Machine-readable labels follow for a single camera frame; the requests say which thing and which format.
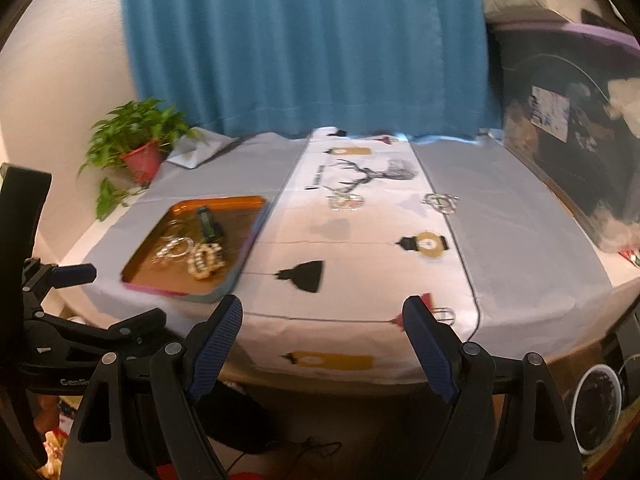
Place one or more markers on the dark cloth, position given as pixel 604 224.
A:
pixel 240 425

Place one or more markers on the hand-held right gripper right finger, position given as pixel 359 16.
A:
pixel 430 350

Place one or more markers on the orange metal tray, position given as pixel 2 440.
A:
pixel 240 210

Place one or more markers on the round white-rimmed black pan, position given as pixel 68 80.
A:
pixel 597 405

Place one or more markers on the floral printed cloth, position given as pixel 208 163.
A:
pixel 57 442

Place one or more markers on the small red green packet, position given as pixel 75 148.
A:
pixel 632 257

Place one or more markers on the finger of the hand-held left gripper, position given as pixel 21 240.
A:
pixel 130 327
pixel 75 275

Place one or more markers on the dark printed storage box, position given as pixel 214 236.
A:
pixel 550 160

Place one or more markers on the blue curtain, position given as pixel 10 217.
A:
pixel 300 50

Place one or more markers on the green wrist watch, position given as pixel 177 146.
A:
pixel 207 222

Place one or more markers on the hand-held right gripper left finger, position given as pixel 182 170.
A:
pixel 215 345

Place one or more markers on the grey white printed tablecloth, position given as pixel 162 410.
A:
pixel 500 235

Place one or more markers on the potted green plant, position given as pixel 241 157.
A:
pixel 142 160

